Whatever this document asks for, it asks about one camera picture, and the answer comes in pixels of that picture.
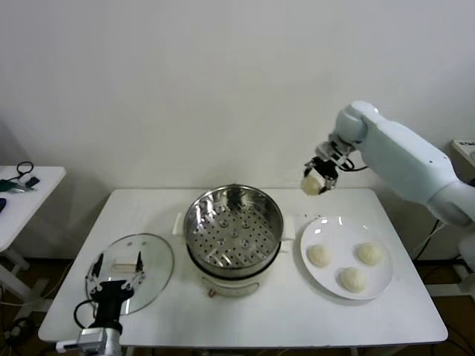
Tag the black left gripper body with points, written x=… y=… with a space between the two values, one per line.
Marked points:
x=111 y=296

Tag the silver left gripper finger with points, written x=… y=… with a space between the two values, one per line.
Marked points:
x=99 y=265
x=140 y=265

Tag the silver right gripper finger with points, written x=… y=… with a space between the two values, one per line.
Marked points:
x=330 y=184
x=309 y=167

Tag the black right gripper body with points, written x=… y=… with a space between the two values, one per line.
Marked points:
x=326 y=168

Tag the round glass pot lid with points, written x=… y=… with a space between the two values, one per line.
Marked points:
x=156 y=259

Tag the white steamed baozi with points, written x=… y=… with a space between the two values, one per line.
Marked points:
x=369 y=254
x=311 y=185
x=319 y=256
x=352 y=279

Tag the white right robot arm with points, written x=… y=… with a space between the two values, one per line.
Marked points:
x=401 y=159

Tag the stainless steel steamer basket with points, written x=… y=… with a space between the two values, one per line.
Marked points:
x=208 y=207

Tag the round white plate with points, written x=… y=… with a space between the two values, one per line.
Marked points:
x=334 y=230

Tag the white side table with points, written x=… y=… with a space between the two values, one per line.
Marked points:
x=41 y=200

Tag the white electric cooker base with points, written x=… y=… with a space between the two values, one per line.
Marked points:
x=230 y=287

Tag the small black device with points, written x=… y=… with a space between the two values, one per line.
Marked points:
x=32 y=181

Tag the dark blue object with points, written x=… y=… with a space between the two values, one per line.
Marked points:
x=2 y=205

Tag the white cabinet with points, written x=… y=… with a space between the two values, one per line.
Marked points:
x=462 y=155

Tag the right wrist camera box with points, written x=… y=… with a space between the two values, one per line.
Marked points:
x=328 y=148

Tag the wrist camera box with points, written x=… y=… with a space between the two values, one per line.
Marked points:
x=328 y=148
x=68 y=346

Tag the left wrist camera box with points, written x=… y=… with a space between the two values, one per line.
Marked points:
x=68 y=346

